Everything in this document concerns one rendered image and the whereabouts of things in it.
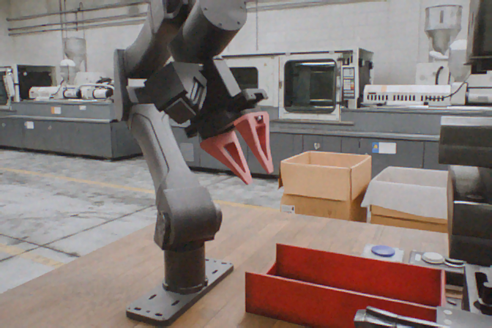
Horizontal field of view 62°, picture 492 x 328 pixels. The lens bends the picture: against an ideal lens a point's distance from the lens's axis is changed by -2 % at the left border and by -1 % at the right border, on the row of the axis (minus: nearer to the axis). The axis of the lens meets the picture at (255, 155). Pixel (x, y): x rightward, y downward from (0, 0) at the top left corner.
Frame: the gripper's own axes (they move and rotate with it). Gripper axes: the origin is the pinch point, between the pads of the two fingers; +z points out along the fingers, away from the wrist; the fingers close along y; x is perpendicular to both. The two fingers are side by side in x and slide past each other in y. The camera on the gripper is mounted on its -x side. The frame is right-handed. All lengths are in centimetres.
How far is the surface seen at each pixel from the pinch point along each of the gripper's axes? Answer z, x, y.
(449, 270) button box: 26.9, 18.8, 12.2
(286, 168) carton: 3, 207, -78
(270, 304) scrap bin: 16.5, 0.4, -7.6
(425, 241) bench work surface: 27.8, 39.0, 7.7
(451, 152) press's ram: 5.1, -17.9, 21.6
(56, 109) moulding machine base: -275, 484, -526
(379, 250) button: 20.9, 20.9, 3.4
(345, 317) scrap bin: 21.0, 0.2, 1.4
